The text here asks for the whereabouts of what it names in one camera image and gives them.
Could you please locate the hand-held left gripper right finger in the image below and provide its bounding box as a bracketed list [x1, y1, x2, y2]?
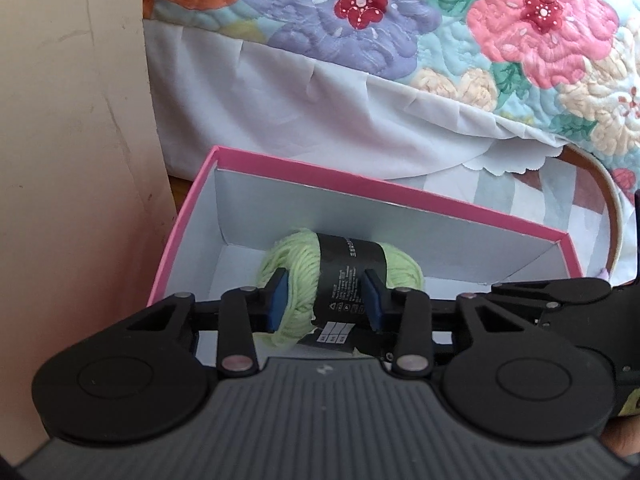
[361, 267, 521, 379]

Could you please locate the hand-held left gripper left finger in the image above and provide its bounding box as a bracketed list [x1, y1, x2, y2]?
[125, 267, 291, 377]

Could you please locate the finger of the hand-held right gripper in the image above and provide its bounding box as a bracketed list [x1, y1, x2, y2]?
[492, 276, 615, 327]

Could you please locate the green yarn ball black label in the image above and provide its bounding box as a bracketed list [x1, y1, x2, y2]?
[257, 228, 426, 353]

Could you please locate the pink cardboard box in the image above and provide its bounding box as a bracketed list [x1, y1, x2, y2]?
[147, 145, 583, 361]

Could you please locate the round striped rug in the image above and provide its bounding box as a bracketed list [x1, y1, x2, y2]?
[420, 145, 626, 281]

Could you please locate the beige wooden panel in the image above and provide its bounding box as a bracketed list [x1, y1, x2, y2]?
[0, 0, 178, 441]

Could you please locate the floral quilted bedspread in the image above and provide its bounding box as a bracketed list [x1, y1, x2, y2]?
[142, 0, 640, 201]

